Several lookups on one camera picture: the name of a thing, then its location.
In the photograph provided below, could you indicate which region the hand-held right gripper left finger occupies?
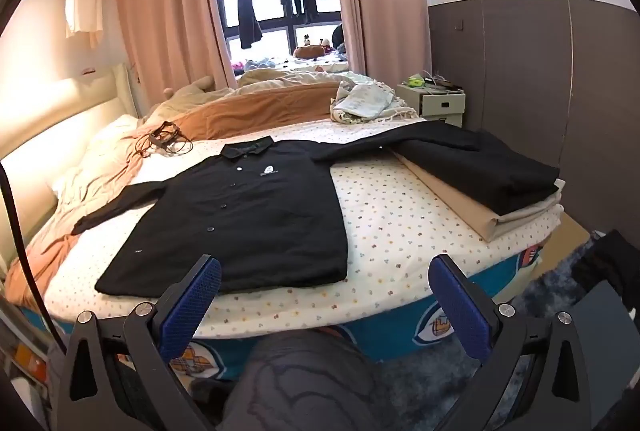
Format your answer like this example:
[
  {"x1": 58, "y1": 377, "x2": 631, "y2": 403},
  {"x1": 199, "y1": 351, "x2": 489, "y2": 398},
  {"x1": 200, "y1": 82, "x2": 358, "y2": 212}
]
[{"x1": 59, "y1": 254, "x2": 223, "y2": 431}]

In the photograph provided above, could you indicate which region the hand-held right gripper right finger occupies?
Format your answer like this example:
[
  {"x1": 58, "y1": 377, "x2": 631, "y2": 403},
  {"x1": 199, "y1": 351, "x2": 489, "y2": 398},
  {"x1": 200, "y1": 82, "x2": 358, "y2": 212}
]
[{"x1": 428, "y1": 253, "x2": 601, "y2": 431}]

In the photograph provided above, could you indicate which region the black button shirt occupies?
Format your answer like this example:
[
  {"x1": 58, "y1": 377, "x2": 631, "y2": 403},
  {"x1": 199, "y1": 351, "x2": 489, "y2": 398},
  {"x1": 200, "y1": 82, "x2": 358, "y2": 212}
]
[{"x1": 71, "y1": 121, "x2": 451, "y2": 297}]

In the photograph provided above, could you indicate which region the bed with teal printed base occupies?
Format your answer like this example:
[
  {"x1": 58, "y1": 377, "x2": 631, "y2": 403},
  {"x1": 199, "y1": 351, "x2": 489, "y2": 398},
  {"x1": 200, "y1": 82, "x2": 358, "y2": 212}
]
[{"x1": 0, "y1": 61, "x2": 568, "y2": 382}]

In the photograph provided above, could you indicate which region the dark shaggy rug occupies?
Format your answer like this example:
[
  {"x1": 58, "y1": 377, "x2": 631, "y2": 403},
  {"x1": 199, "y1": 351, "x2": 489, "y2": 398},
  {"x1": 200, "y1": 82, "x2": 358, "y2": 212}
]
[{"x1": 370, "y1": 231, "x2": 640, "y2": 431}]

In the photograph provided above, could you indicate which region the folded beige cloth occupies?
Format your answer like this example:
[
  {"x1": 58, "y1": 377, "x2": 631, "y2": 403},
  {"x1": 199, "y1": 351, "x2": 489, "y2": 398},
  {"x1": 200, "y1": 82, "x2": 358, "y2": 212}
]
[{"x1": 395, "y1": 151, "x2": 566, "y2": 243}]

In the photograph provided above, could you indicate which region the white dotted bed sheet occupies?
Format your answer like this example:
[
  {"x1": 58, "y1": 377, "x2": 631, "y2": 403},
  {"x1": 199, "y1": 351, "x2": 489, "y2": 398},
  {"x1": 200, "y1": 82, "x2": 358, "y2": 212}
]
[{"x1": 37, "y1": 116, "x2": 566, "y2": 339}]

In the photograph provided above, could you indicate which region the brown cardboard sheet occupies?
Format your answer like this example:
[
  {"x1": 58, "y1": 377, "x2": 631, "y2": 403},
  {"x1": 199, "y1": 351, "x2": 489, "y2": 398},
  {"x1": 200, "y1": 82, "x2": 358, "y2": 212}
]
[{"x1": 537, "y1": 206, "x2": 591, "y2": 267}]

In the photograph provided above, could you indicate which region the dark grey flat panel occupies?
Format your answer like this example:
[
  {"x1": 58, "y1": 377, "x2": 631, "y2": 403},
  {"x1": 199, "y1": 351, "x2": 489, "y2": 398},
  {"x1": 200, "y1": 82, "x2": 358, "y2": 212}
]
[{"x1": 570, "y1": 283, "x2": 632, "y2": 362}]

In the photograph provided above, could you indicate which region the folded black garment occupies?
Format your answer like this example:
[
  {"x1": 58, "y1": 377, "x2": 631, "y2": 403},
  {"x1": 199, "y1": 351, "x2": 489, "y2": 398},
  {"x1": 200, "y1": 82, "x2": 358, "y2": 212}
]
[{"x1": 390, "y1": 126, "x2": 561, "y2": 217}]

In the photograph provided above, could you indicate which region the dark clothing pile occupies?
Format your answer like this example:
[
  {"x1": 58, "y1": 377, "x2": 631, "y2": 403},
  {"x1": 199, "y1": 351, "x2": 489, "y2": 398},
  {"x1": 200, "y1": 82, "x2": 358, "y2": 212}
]
[{"x1": 570, "y1": 228, "x2": 640, "y2": 312}]

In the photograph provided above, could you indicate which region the white storage shelf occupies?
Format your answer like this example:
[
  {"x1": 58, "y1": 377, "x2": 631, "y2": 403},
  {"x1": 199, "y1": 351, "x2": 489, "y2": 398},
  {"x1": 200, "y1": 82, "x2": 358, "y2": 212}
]
[{"x1": 0, "y1": 296, "x2": 66, "y2": 412}]

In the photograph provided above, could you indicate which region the white nightstand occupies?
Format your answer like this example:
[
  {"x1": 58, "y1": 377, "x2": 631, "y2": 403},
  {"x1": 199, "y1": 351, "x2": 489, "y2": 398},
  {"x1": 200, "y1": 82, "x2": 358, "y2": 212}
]
[{"x1": 396, "y1": 84, "x2": 467, "y2": 128}]

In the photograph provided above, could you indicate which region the beige plush toy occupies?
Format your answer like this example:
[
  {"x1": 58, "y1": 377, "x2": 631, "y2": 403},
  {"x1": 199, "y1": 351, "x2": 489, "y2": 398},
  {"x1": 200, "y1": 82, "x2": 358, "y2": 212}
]
[{"x1": 162, "y1": 75, "x2": 217, "y2": 109}]

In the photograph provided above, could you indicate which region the white pillow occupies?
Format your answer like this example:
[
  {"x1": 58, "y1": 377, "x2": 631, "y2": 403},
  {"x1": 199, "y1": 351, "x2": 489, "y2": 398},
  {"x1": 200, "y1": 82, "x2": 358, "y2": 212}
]
[{"x1": 0, "y1": 64, "x2": 141, "y2": 262}]

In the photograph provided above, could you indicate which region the crumpled light cloth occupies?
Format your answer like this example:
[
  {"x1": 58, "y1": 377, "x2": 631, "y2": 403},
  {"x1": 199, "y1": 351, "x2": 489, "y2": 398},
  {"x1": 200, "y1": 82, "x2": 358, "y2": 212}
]
[{"x1": 330, "y1": 81, "x2": 418, "y2": 127}]

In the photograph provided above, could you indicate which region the beige duvet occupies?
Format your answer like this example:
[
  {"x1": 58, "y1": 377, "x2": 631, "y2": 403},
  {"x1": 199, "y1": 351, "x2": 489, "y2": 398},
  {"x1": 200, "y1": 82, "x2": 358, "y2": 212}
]
[{"x1": 237, "y1": 68, "x2": 351, "y2": 88}]

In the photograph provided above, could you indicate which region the brown plush toy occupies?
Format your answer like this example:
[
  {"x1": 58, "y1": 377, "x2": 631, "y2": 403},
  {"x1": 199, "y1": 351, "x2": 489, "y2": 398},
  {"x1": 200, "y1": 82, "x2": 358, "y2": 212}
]
[{"x1": 292, "y1": 42, "x2": 326, "y2": 59}]

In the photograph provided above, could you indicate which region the hanging long black coat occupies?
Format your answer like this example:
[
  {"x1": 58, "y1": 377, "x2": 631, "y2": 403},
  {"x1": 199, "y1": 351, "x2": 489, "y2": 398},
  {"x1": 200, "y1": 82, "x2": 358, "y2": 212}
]
[{"x1": 231, "y1": 0, "x2": 263, "y2": 51}]

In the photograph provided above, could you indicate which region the black device with cable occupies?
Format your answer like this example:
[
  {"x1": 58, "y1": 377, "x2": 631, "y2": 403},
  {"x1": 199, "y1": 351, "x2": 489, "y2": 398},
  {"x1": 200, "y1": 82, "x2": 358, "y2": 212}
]
[{"x1": 135, "y1": 122, "x2": 193, "y2": 159}]

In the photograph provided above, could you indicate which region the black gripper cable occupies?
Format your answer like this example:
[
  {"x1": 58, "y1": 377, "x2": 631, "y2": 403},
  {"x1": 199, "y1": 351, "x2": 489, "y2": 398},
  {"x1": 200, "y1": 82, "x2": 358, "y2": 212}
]
[{"x1": 0, "y1": 161, "x2": 68, "y2": 357}]

